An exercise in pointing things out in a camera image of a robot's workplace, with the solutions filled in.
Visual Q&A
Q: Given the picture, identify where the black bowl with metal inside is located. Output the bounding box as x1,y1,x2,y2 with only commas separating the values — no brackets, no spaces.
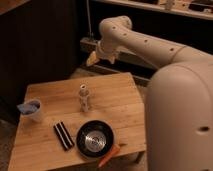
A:
76,120,114,158

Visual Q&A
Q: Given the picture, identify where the metal pole with base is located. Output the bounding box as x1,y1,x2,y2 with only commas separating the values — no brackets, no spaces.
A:
86,0,94,40

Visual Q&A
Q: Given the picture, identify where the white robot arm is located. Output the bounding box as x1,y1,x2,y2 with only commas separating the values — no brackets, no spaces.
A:
87,16,213,171

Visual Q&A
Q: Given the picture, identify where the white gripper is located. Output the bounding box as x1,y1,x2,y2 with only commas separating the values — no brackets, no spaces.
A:
86,41,118,66

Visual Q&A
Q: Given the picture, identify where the wooden shelf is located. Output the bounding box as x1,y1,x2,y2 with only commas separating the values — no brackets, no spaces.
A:
94,0,213,21

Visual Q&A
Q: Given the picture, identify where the black striped rectangular block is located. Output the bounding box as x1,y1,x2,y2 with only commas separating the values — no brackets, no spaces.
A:
53,122,74,151

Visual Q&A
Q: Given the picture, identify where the blue cloth in cup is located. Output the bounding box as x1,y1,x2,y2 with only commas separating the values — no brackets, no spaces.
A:
17,102,40,115

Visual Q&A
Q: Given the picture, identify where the orange carrot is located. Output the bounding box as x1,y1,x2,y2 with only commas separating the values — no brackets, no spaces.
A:
98,143,124,168

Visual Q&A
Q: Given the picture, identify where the wooden table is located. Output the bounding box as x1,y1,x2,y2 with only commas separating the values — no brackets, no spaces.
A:
8,73,146,171

